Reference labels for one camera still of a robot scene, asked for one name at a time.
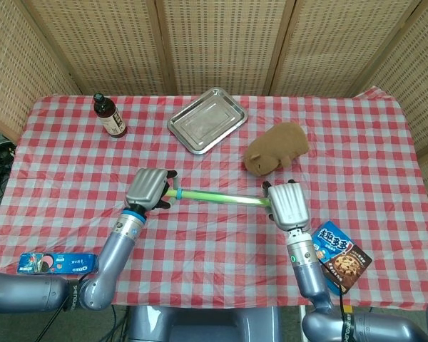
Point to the blue chocolate cookie box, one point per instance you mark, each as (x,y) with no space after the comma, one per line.
(346,260)

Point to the stainless steel tray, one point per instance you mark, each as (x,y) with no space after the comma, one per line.
(207,121)

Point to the brown sauce bottle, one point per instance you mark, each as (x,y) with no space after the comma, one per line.
(112,121)

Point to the bamboo folding screen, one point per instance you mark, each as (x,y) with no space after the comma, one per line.
(221,42)

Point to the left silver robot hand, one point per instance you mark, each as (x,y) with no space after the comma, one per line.
(146,185)

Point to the blue Oreo box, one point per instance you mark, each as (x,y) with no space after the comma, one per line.
(57,264)

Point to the red white checkered tablecloth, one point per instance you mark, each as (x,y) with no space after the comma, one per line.
(207,242)

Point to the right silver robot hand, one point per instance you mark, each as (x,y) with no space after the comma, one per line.
(289,206)

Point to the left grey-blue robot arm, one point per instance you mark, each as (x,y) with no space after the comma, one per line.
(110,256)

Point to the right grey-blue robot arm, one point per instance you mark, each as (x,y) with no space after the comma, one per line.
(312,281)

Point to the grey-blue robot torso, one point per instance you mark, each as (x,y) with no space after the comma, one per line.
(203,324)

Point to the brown capybara plush toy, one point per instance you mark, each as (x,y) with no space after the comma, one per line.
(278,149)

